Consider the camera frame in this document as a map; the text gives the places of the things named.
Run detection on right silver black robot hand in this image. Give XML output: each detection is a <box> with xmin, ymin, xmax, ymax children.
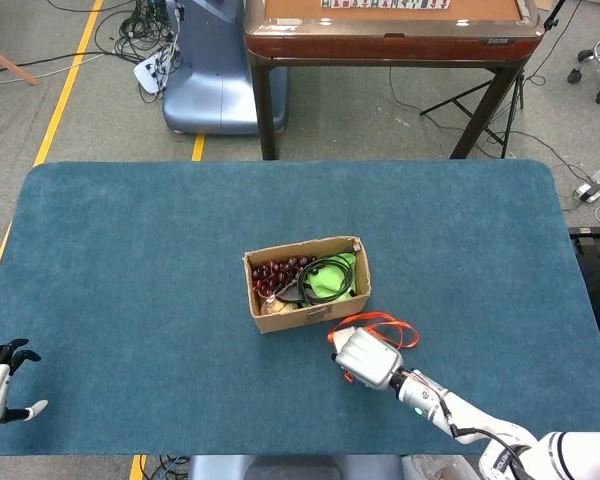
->
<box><xmin>329</xmin><ymin>327</ymin><xmax>405</xmax><ymax>391</ymax></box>

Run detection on white badge with orange lanyard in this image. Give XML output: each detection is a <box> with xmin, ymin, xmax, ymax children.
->
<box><xmin>327</xmin><ymin>312</ymin><xmax>420</xmax><ymax>384</ymax></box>

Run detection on brown cardboard box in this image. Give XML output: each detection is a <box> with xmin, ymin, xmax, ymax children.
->
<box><xmin>243</xmin><ymin>235</ymin><xmax>372</xmax><ymax>335</ymax></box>

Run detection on black cable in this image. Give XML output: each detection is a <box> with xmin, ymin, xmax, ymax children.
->
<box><xmin>295</xmin><ymin>255</ymin><xmax>357</xmax><ymax>307</ymax></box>

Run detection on dark red grape bunch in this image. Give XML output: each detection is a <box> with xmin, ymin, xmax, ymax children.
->
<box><xmin>251</xmin><ymin>255</ymin><xmax>317</xmax><ymax>297</ymax></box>

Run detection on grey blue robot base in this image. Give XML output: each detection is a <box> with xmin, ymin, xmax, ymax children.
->
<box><xmin>187</xmin><ymin>454</ymin><xmax>406</xmax><ymax>480</ymax></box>

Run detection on bright green cloth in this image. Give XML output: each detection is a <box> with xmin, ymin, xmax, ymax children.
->
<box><xmin>307</xmin><ymin>253</ymin><xmax>357</xmax><ymax>303</ymax></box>

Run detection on black eye mask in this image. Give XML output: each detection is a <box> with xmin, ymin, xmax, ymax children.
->
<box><xmin>278</xmin><ymin>282</ymin><xmax>306</xmax><ymax>304</ymax></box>

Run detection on tan round bread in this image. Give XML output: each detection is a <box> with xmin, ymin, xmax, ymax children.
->
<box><xmin>259</xmin><ymin>295</ymin><xmax>295</xmax><ymax>316</ymax></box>

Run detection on clear plastic bag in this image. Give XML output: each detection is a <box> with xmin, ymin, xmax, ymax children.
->
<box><xmin>402</xmin><ymin>454</ymin><xmax>486</xmax><ymax>480</ymax></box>

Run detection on blue felt table cover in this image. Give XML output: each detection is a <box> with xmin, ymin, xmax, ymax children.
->
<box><xmin>0</xmin><ymin>159</ymin><xmax>600</xmax><ymax>457</ymax></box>

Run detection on black tripod stand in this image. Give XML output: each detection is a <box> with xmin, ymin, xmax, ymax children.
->
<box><xmin>419</xmin><ymin>0</ymin><xmax>571</xmax><ymax>160</ymax></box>

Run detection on white power strip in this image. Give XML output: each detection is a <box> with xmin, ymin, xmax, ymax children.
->
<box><xmin>574</xmin><ymin>167</ymin><xmax>600</xmax><ymax>204</ymax></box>
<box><xmin>133</xmin><ymin>42</ymin><xmax>181</xmax><ymax>95</ymax></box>

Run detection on brown mahjong table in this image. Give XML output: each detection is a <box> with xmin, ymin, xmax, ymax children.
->
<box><xmin>243</xmin><ymin>0</ymin><xmax>546</xmax><ymax>161</ymax></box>

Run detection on light wooden pole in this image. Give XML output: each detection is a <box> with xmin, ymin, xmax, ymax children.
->
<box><xmin>0</xmin><ymin>40</ymin><xmax>41</xmax><ymax>87</ymax></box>

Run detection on row of face-up mahjong tiles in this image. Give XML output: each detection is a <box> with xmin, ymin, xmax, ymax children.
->
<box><xmin>320</xmin><ymin>0</ymin><xmax>451</xmax><ymax>10</ymax></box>

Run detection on blue grey machine pedestal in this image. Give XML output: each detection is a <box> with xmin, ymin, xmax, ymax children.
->
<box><xmin>162</xmin><ymin>0</ymin><xmax>290</xmax><ymax>136</ymax></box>

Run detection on tangled black floor cables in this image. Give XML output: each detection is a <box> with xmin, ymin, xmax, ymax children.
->
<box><xmin>94</xmin><ymin>0</ymin><xmax>181</xmax><ymax>104</ymax></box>

